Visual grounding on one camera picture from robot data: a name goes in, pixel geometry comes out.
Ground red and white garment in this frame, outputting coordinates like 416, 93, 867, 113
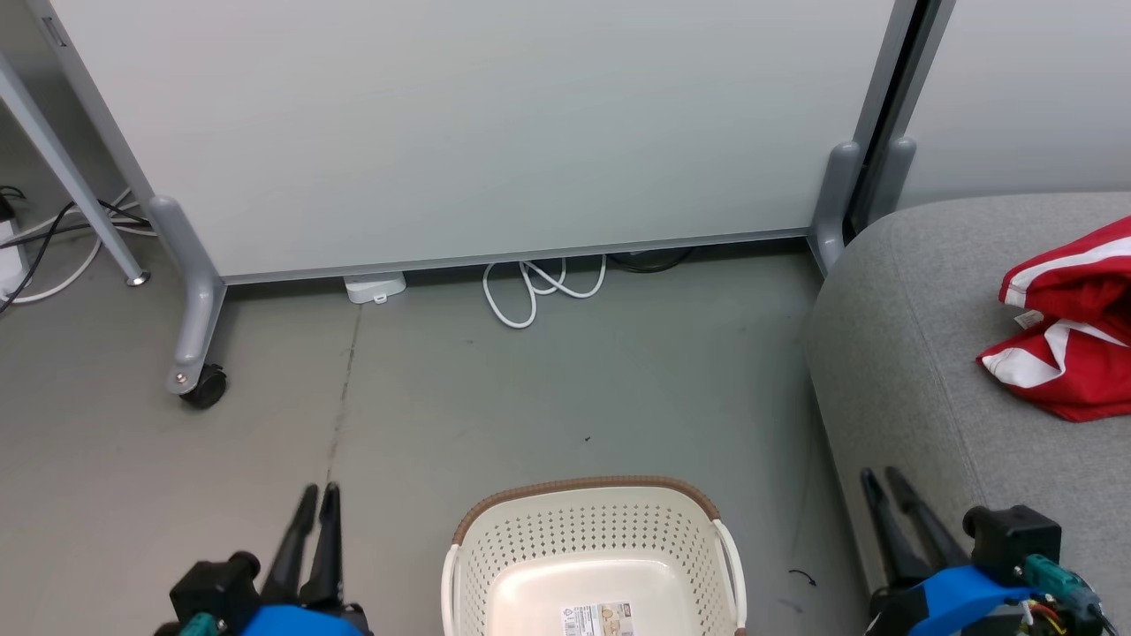
976, 215, 1131, 423

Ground black caster wheel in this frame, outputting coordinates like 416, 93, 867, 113
179, 364, 228, 410

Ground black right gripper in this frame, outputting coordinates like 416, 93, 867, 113
861, 466, 1063, 636

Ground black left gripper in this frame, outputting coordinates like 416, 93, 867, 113
168, 482, 344, 636

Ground black cable under partition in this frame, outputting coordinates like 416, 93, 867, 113
608, 249, 695, 275

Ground white power strip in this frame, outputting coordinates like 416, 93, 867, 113
0, 219, 27, 297

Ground grey fabric sofa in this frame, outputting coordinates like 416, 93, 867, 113
804, 192, 1131, 636

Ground white floor cable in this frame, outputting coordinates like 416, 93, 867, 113
0, 190, 156, 306

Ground cream laundry basket brown rim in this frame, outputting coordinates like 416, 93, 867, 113
440, 475, 748, 636

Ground narrow white partition panel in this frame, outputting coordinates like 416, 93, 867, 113
848, 0, 1131, 232

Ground grey metal table leg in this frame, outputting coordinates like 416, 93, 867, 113
0, 53, 151, 288

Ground coiled white cable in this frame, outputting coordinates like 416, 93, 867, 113
482, 254, 609, 329

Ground black floor cable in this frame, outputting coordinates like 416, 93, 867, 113
0, 185, 151, 314

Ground wide white partition panel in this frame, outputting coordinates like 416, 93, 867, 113
25, 0, 922, 409

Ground paper sticker in basket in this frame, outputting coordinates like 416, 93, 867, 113
559, 602, 635, 636

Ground small white adapter box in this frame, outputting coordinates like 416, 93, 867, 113
343, 272, 408, 306

